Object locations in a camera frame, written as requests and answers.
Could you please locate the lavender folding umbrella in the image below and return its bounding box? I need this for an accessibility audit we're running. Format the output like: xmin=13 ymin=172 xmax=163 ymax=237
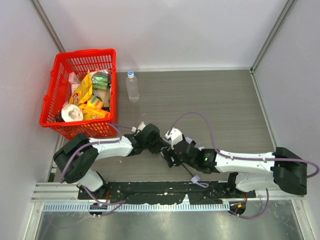
xmin=160 ymin=136 xmax=209 ymax=188

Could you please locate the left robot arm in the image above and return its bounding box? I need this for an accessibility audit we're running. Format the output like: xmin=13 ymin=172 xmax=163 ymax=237
xmin=53 ymin=122 xmax=168 ymax=199

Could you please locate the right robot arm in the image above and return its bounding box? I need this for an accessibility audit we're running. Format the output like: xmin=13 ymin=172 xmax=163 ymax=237
xmin=161 ymin=140 xmax=307 ymax=196

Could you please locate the clear plastic water bottle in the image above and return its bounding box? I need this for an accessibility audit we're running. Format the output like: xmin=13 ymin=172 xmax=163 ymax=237
xmin=126 ymin=71 xmax=140 ymax=102

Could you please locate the orange snack package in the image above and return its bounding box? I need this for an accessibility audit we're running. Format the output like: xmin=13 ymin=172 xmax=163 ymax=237
xmin=79 ymin=103 xmax=110 ymax=121

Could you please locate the green sponge pack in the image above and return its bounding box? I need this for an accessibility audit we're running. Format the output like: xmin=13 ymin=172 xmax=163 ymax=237
xmin=91 ymin=71 xmax=111 ymax=90

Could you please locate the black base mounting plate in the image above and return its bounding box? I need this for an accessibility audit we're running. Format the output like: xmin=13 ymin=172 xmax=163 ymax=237
xmin=92 ymin=181 xmax=256 ymax=205

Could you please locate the yellow chips bag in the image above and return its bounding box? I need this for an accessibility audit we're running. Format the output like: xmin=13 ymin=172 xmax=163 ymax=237
xmin=68 ymin=70 xmax=93 ymax=106

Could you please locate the white tape roll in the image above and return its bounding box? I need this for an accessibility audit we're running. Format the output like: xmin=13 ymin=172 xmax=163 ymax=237
xmin=61 ymin=104 xmax=84 ymax=123

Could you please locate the white small box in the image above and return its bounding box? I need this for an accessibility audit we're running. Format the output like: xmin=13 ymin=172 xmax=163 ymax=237
xmin=68 ymin=72 xmax=81 ymax=94

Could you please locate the red plastic basket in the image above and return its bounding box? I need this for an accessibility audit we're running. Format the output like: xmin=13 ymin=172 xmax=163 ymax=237
xmin=39 ymin=48 xmax=119 ymax=140

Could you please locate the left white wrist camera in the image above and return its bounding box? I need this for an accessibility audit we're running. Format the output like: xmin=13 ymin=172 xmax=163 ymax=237
xmin=131 ymin=121 xmax=146 ymax=133

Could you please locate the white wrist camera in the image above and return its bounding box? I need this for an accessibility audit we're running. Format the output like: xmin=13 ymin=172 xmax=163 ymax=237
xmin=131 ymin=121 xmax=146 ymax=133
xmin=164 ymin=127 xmax=183 ymax=148

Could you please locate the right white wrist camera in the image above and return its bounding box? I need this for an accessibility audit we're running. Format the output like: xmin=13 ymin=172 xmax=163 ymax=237
xmin=164 ymin=127 xmax=183 ymax=148

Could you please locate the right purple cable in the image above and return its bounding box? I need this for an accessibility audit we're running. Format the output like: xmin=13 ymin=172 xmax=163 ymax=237
xmin=166 ymin=111 xmax=320 ymax=220

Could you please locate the white slotted cable duct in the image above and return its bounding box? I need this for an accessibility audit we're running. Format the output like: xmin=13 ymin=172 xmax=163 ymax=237
xmin=42 ymin=201 xmax=230 ymax=214

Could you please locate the aluminium rail frame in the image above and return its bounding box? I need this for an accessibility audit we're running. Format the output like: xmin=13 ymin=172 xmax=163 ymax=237
xmin=31 ymin=179 xmax=306 ymax=202

